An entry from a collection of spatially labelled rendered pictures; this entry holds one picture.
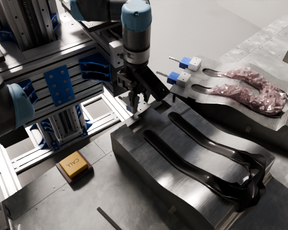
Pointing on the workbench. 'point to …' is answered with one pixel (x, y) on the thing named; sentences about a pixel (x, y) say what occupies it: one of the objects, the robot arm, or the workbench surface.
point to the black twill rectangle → (190, 102)
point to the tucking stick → (109, 219)
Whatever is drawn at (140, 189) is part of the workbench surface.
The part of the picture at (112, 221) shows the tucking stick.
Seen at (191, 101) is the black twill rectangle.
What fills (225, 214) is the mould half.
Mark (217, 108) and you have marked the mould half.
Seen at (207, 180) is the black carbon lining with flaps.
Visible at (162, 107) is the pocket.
